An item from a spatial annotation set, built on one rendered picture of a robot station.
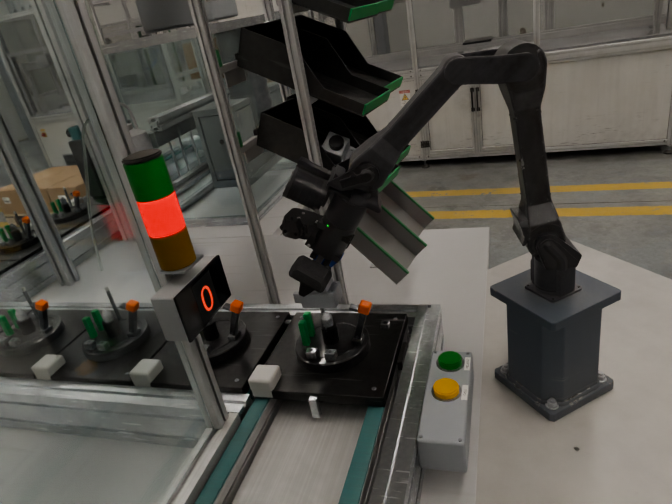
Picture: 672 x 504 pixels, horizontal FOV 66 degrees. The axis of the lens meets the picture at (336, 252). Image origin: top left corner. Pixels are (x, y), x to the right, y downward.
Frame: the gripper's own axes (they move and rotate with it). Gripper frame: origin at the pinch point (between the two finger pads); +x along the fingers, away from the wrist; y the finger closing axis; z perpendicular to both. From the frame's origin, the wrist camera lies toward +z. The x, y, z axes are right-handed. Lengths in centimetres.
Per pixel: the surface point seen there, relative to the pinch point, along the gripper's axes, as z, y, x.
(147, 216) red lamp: 21.2, 21.4, -10.8
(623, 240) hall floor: -143, -234, 38
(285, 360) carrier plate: -3.0, 3.9, 17.6
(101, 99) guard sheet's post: 30.8, 20.3, -22.1
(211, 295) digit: 10.7, 17.7, -0.8
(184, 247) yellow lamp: 16.0, 19.7, -7.9
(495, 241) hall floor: -84, -238, 80
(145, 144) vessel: 67, -59, 31
